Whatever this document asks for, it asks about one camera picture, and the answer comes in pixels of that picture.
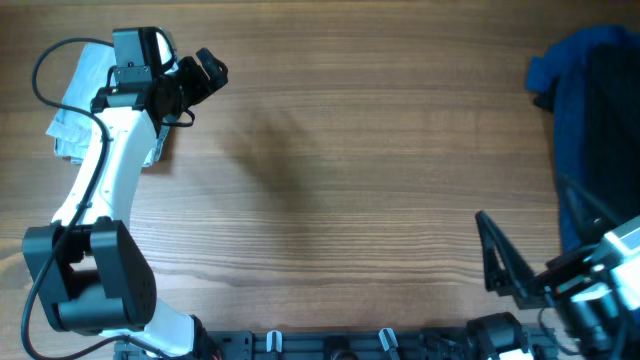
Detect light blue denim shorts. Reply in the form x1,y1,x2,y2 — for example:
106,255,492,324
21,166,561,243
45,42,171,167

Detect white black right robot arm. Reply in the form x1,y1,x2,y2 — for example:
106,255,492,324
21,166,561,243
475,211,639,359

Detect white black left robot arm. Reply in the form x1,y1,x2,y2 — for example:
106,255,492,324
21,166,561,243
22,46,228,359

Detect dark blue shirt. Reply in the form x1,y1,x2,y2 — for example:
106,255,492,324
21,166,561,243
525,25,639,221

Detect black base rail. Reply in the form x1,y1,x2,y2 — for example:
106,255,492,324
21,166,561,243
113,327,551,360

